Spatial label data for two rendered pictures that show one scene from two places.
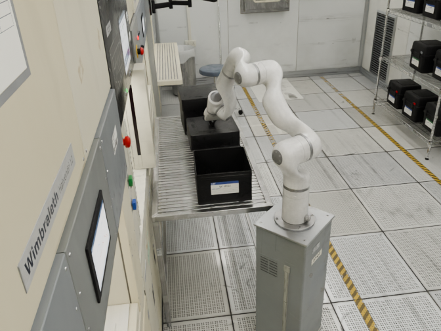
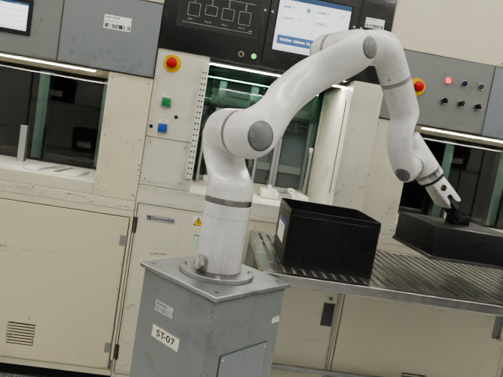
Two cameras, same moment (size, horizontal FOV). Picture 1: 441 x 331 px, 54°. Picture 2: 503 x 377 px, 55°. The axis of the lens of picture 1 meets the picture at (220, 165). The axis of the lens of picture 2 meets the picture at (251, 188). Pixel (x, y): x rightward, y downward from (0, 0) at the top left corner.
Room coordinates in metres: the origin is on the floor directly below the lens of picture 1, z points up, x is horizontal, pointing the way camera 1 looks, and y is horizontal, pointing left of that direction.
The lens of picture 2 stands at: (1.73, -1.57, 1.11)
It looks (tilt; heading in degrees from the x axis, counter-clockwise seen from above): 6 degrees down; 91
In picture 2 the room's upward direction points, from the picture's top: 9 degrees clockwise
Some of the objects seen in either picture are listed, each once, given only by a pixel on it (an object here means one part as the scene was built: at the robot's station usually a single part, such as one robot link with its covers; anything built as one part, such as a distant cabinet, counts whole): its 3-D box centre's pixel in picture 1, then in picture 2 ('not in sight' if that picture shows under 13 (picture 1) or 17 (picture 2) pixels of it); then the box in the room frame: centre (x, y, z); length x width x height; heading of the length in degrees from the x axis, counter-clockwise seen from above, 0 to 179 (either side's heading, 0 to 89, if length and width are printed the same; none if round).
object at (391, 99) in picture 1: (403, 93); not in sight; (4.53, -2.05, 0.31); 0.30 x 0.28 x 0.26; 3
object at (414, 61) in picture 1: (428, 56); not in sight; (4.19, -2.08, 0.81); 0.30 x 0.28 x 0.26; 1
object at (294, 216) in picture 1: (295, 202); (222, 237); (1.66, -0.34, 0.85); 0.19 x 0.19 x 0.18
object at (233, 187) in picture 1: (221, 174); (322, 235); (1.96, 0.00, 0.85); 0.28 x 0.28 x 0.17; 5
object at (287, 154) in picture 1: (292, 163); (229, 154); (1.64, -0.31, 1.07); 0.19 x 0.12 x 0.24; 122
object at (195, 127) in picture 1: (212, 129); (454, 234); (2.39, 0.04, 0.91); 0.29 x 0.29 x 0.13; 8
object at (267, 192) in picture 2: not in sight; (282, 193); (1.83, 0.68, 0.89); 0.22 x 0.21 x 0.04; 96
